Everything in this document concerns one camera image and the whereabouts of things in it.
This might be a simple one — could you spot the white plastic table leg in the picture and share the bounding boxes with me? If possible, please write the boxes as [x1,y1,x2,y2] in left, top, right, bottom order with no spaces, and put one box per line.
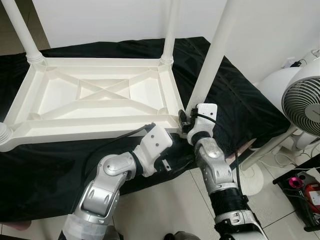
[0,122,13,148]
[185,0,244,117]
[2,0,45,65]
[161,0,182,65]

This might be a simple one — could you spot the white plastic table top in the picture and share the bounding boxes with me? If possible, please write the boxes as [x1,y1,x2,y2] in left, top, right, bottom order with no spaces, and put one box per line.
[0,55,193,152]

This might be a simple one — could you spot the grey robot left leg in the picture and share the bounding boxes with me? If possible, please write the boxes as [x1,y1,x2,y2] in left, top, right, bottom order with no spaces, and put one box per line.
[107,227,123,240]

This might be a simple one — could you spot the black rack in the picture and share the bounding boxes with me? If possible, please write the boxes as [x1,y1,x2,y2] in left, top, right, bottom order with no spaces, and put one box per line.
[272,170,320,232]

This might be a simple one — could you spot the white round fan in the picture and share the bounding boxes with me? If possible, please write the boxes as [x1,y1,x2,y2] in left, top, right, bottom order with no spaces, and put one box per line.
[240,50,320,171]

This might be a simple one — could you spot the magenta hair dryer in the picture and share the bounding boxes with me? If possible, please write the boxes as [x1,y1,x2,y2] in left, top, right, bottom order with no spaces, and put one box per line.
[290,172,310,188]

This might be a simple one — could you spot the black quilted cloth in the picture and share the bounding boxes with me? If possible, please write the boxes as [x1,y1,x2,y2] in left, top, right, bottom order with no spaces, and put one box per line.
[0,36,291,223]

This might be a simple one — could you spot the red box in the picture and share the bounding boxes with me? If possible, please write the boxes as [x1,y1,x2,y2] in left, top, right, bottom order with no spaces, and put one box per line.
[304,184,320,213]

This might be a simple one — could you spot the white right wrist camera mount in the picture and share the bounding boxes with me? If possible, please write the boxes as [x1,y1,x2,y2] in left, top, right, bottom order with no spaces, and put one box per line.
[187,103,218,146]

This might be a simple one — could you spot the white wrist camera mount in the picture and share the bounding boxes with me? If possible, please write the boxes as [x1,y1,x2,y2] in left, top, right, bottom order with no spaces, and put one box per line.
[187,103,218,146]
[132,123,174,177]

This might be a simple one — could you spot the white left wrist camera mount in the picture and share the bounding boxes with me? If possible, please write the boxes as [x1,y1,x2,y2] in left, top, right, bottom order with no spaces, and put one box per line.
[132,123,174,177]

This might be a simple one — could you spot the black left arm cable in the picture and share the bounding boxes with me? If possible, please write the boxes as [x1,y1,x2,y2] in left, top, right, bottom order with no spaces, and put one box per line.
[82,122,157,173]

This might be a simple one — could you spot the white wall socket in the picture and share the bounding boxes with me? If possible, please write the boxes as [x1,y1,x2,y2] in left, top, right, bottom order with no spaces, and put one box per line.
[284,56,306,69]

